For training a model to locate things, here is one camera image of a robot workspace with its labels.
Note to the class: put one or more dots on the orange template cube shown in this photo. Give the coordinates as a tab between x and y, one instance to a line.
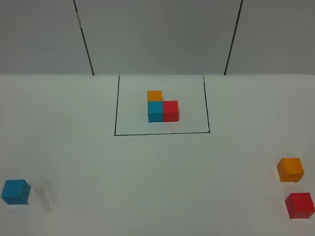
154	95

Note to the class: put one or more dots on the red template cube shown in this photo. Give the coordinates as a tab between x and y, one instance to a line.
170	111

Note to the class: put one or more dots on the blue template cube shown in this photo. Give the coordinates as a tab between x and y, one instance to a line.
155	111

